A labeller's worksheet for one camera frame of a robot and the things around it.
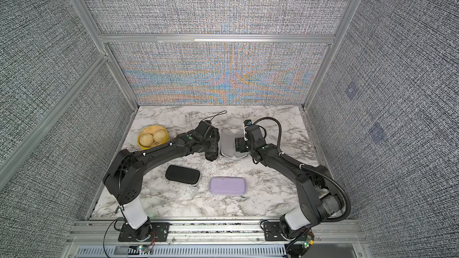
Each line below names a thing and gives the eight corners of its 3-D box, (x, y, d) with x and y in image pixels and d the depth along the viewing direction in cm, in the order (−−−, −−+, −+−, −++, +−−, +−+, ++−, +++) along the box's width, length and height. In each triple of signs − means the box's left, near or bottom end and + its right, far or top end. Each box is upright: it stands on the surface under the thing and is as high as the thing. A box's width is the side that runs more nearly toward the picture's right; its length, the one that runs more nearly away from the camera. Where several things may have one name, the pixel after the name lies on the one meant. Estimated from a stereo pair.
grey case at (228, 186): (209, 196, 85) (208, 192, 81) (210, 180, 90) (209, 176, 86) (246, 196, 85) (247, 192, 81) (245, 180, 90) (246, 176, 86)
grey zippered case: (165, 180, 89) (163, 176, 86) (171, 167, 94) (169, 163, 90) (197, 186, 87) (195, 183, 84) (201, 172, 92) (200, 169, 88)
